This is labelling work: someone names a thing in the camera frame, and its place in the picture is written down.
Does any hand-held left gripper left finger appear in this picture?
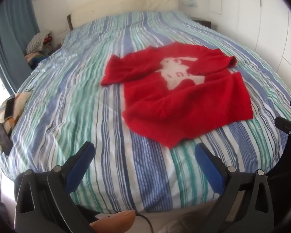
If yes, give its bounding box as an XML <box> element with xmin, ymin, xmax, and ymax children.
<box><xmin>14</xmin><ymin>141</ymin><xmax>95</xmax><ymax>233</ymax></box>

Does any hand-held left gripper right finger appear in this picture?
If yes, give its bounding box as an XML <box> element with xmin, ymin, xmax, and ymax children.
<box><xmin>195</xmin><ymin>143</ymin><xmax>275</xmax><ymax>233</ymax></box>

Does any red sweater with white rabbit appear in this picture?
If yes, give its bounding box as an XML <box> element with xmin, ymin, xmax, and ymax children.
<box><xmin>100</xmin><ymin>42</ymin><xmax>254</xmax><ymax>149</ymax></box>

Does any pile of clothes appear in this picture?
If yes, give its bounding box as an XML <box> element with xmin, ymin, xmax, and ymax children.
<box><xmin>24</xmin><ymin>30</ymin><xmax>63</xmax><ymax>70</ymax></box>

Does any person's left hand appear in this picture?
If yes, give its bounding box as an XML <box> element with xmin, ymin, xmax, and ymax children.
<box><xmin>90</xmin><ymin>211</ymin><xmax>136</xmax><ymax>233</ymax></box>

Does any striped bed sheet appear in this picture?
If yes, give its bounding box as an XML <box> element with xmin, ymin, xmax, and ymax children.
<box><xmin>0</xmin><ymin>11</ymin><xmax>291</xmax><ymax>214</ymax></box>

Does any dark tablet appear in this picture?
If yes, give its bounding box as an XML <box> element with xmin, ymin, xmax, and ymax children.
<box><xmin>0</xmin><ymin>124</ymin><xmax>14</xmax><ymax>156</ymax></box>

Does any patterned cushion with phones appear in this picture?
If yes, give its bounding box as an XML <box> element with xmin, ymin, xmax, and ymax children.
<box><xmin>0</xmin><ymin>91</ymin><xmax>33</xmax><ymax>156</ymax></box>

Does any white wardrobe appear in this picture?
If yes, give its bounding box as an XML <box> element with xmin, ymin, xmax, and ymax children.
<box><xmin>209</xmin><ymin>0</ymin><xmax>291</xmax><ymax>78</ymax></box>

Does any dark nightstand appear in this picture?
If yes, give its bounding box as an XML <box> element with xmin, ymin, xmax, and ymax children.
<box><xmin>191</xmin><ymin>17</ymin><xmax>212</xmax><ymax>28</ymax></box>

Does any blue curtain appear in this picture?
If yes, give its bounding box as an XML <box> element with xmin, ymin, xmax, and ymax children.
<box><xmin>0</xmin><ymin>0</ymin><xmax>40</xmax><ymax>95</ymax></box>

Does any cream pillow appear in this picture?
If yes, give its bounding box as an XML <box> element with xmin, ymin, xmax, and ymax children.
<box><xmin>70</xmin><ymin>0</ymin><xmax>179</xmax><ymax>28</ymax></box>

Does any black cable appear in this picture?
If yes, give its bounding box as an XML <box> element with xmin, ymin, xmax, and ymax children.
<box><xmin>134</xmin><ymin>214</ymin><xmax>154</xmax><ymax>233</ymax></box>

